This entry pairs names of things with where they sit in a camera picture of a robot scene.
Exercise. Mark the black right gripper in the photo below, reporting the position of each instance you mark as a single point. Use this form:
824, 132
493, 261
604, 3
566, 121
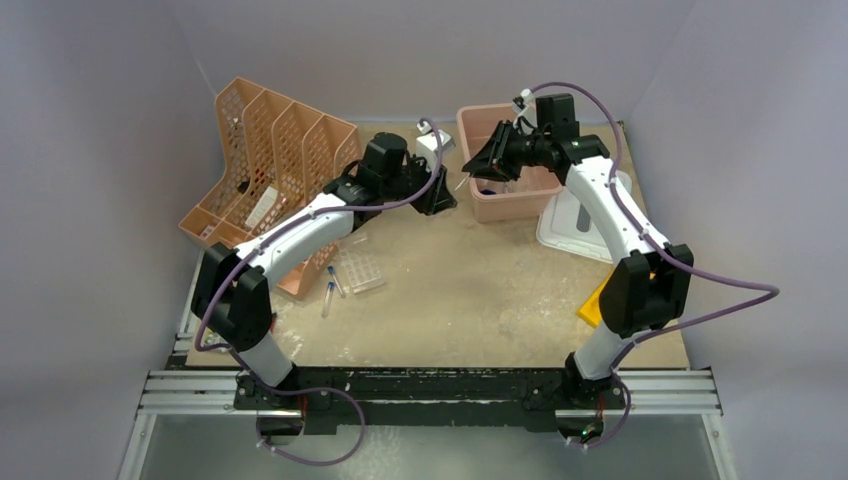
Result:
494, 160

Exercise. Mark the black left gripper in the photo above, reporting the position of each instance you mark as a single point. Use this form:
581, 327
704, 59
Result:
436, 200

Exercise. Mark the clear plastic well plate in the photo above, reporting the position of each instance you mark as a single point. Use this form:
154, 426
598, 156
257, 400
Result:
357, 259

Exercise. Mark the blue capped tube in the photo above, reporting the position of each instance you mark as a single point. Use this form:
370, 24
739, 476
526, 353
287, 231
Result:
328, 299
336, 280

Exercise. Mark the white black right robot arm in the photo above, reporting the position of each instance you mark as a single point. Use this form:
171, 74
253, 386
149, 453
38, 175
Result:
649, 284

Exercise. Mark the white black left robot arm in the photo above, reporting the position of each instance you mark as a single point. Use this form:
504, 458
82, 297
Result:
232, 293

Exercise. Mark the pink plastic bin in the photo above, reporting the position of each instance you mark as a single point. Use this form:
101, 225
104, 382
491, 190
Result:
525, 198

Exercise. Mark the white plastic bin lid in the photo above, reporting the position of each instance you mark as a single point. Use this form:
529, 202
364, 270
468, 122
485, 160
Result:
584, 219

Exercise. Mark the orange perforated file organizer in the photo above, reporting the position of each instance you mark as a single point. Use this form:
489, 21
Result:
267, 139

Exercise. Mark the yellow test tube rack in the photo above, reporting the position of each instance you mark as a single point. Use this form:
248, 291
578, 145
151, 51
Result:
589, 311

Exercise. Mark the colored marker pack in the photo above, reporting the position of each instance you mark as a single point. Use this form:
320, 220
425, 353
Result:
213, 341

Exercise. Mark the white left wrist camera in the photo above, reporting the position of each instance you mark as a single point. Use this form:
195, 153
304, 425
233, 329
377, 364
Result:
427, 147

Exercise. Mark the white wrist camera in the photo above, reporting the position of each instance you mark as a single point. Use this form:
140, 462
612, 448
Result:
524, 106
427, 147

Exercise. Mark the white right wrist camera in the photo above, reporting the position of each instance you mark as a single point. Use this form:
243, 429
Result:
524, 106

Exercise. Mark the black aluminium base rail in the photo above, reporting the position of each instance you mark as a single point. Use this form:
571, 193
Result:
528, 398

